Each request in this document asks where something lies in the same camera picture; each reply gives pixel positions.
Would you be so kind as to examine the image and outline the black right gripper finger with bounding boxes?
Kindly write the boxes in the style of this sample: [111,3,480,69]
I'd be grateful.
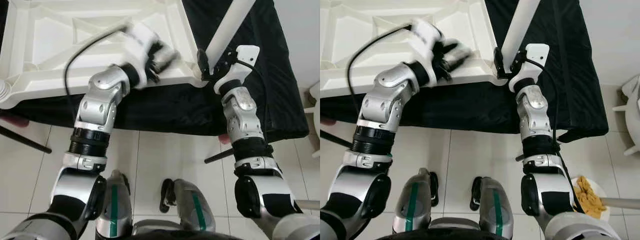
[493,47,506,78]
[196,48,211,82]

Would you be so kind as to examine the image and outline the white plastic table top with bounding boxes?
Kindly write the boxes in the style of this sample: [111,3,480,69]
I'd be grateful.
[0,0,208,109]
[320,0,506,98]

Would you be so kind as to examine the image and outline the white plastic furniture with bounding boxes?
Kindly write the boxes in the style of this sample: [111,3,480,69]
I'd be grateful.
[302,82,321,158]
[611,75,640,157]

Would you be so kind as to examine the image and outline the silver robot right leg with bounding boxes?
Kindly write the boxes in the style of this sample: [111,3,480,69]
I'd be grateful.
[469,176,515,238]
[159,179,217,233]

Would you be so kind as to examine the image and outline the silver robot leg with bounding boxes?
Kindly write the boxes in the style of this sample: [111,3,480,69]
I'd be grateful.
[159,179,217,233]
[469,176,515,238]
[95,170,133,238]
[392,167,438,233]

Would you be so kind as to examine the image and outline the silver robot left leg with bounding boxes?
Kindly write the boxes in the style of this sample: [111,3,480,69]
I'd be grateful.
[95,170,133,238]
[392,167,438,233]

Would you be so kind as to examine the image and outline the yellow fried snacks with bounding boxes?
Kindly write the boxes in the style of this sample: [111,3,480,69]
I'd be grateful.
[572,176,607,218]

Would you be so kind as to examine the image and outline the black robot waist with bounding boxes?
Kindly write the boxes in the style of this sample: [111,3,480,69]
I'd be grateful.
[375,229,546,240]
[120,229,261,240]

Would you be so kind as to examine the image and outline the white bowl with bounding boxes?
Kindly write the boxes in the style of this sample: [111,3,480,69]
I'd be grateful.
[571,176,611,222]

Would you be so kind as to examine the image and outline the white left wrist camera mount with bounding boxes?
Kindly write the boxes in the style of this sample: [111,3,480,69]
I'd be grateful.
[407,19,446,83]
[120,22,162,90]

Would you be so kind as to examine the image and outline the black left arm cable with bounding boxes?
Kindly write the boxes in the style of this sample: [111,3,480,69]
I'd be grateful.
[63,26,128,98]
[347,24,416,108]

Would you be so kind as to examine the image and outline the black table frame bar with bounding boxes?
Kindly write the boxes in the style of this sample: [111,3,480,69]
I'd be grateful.
[0,126,52,155]
[320,130,353,149]

